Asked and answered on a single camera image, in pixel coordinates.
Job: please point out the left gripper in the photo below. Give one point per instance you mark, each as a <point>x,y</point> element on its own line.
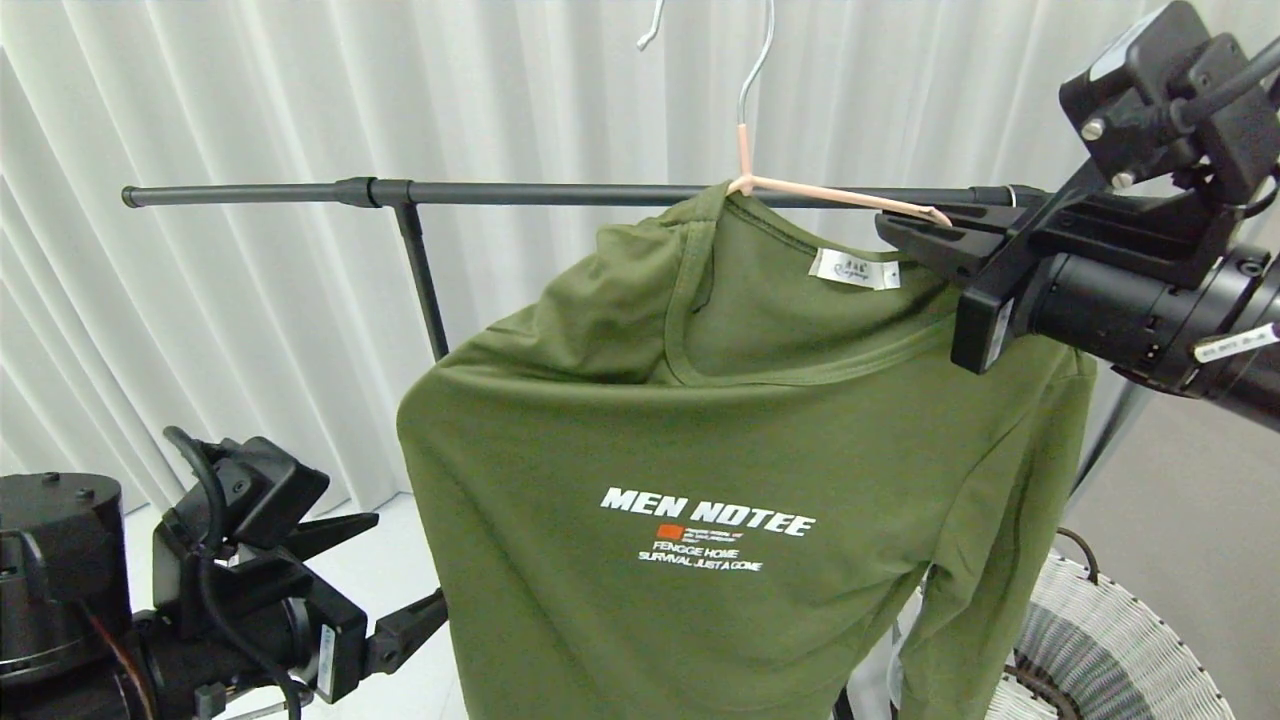
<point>340,640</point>

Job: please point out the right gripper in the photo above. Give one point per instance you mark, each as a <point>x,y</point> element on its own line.
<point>1100,310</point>

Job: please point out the pink clothes hanger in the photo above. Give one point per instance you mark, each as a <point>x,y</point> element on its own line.
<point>745,150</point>

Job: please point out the green printed shirt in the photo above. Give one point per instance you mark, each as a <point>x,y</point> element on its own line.
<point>700,420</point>

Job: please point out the black clothes rack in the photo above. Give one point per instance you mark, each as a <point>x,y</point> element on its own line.
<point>250,192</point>

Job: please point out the white laundry basket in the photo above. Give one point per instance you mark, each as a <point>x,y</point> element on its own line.
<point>1120,640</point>

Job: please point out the white curtain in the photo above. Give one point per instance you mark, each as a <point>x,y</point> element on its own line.
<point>250,100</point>

